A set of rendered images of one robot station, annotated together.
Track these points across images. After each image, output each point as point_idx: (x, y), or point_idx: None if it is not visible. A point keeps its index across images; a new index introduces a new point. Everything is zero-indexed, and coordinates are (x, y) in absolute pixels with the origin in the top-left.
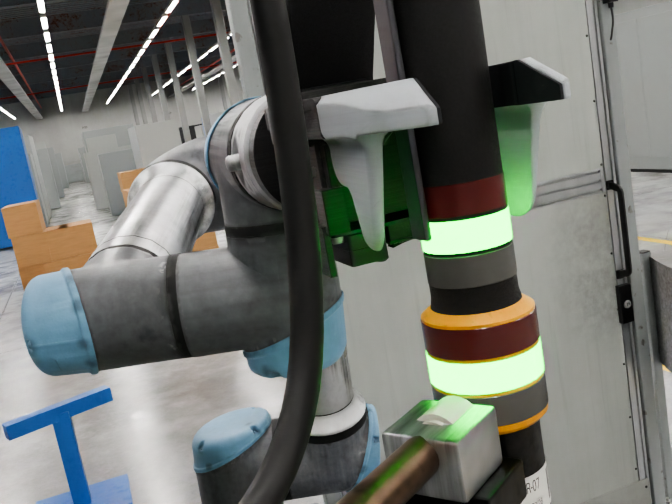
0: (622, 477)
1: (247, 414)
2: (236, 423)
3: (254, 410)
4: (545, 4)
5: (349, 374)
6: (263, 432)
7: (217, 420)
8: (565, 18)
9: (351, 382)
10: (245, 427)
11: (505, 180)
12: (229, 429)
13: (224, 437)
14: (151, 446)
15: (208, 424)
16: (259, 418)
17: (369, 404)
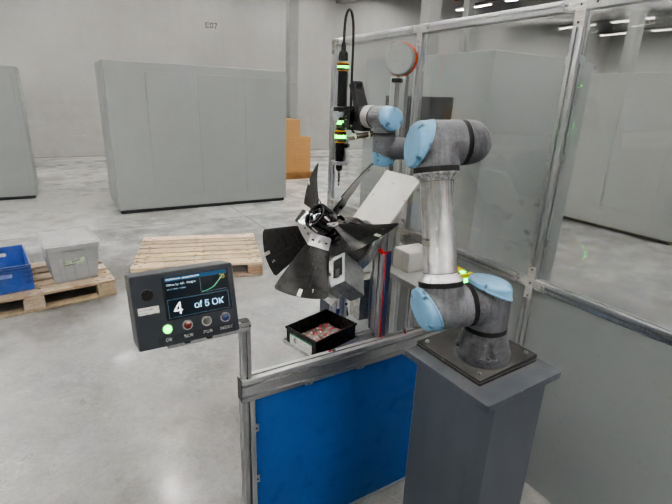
0: None
1: (485, 281)
2: (485, 278)
3: (483, 282)
4: None
5: (423, 258)
6: (467, 279)
7: (503, 283)
8: None
9: (424, 265)
10: (475, 274)
11: (336, 119)
12: (485, 276)
13: (482, 273)
14: None
15: (505, 282)
16: (473, 277)
17: (422, 292)
